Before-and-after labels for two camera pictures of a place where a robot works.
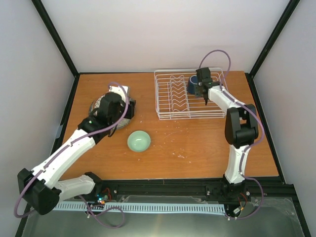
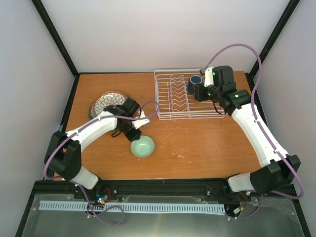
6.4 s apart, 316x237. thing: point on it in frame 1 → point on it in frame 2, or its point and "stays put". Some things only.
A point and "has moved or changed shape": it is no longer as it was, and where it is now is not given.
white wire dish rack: x=174 y=101 stays put
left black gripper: x=130 y=112 → x=133 y=137
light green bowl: x=138 y=141 has moved or changed shape
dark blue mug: x=192 y=82 stays put
